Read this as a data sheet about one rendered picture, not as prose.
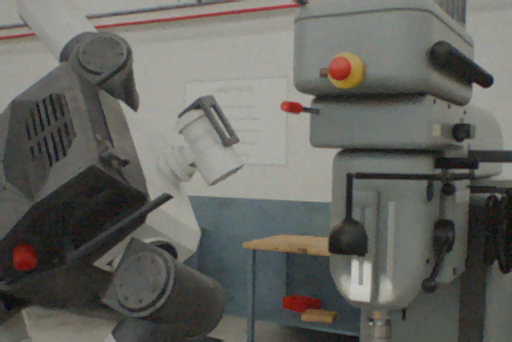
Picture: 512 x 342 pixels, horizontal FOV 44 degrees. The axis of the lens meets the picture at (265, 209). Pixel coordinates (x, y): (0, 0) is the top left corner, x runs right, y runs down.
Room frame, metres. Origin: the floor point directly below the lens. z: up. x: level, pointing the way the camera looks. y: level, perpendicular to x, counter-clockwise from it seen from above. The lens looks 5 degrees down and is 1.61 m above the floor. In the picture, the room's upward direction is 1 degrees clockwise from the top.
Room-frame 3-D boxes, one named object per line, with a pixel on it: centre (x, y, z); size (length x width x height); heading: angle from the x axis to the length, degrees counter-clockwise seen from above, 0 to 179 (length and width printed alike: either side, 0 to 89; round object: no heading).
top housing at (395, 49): (1.32, -0.25, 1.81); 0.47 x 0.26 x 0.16; 152
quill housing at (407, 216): (1.31, -0.25, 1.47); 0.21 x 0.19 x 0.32; 62
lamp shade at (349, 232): (1.14, -0.15, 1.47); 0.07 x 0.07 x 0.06
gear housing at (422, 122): (1.34, -0.26, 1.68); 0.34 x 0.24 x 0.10; 152
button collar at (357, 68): (1.11, -0.14, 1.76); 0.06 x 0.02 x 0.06; 62
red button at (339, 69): (1.08, -0.12, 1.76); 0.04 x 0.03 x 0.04; 62
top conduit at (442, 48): (1.27, -0.39, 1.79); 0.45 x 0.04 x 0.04; 152
